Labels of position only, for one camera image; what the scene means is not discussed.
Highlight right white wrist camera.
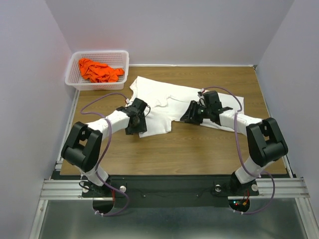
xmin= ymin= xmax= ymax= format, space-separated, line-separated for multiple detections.
xmin=197 ymin=88 xmax=206 ymax=107

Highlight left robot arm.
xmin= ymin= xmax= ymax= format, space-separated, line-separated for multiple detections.
xmin=61 ymin=98 xmax=151 ymax=196

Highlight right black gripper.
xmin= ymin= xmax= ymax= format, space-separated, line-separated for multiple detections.
xmin=179 ymin=100 xmax=211 ymax=124

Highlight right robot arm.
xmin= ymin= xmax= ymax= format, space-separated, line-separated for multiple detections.
xmin=180 ymin=89 xmax=288 ymax=194

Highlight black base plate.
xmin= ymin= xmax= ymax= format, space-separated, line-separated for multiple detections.
xmin=79 ymin=175 xmax=259 ymax=209

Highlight aluminium frame rail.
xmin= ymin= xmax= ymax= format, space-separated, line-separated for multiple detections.
xmin=28 ymin=178 xmax=93 ymax=239

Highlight orange t-shirt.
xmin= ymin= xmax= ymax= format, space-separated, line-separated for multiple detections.
xmin=78 ymin=58 xmax=125 ymax=83

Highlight white plastic laundry basket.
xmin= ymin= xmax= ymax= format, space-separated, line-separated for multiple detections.
xmin=65 ymin=50 xmax=129 ymax=91

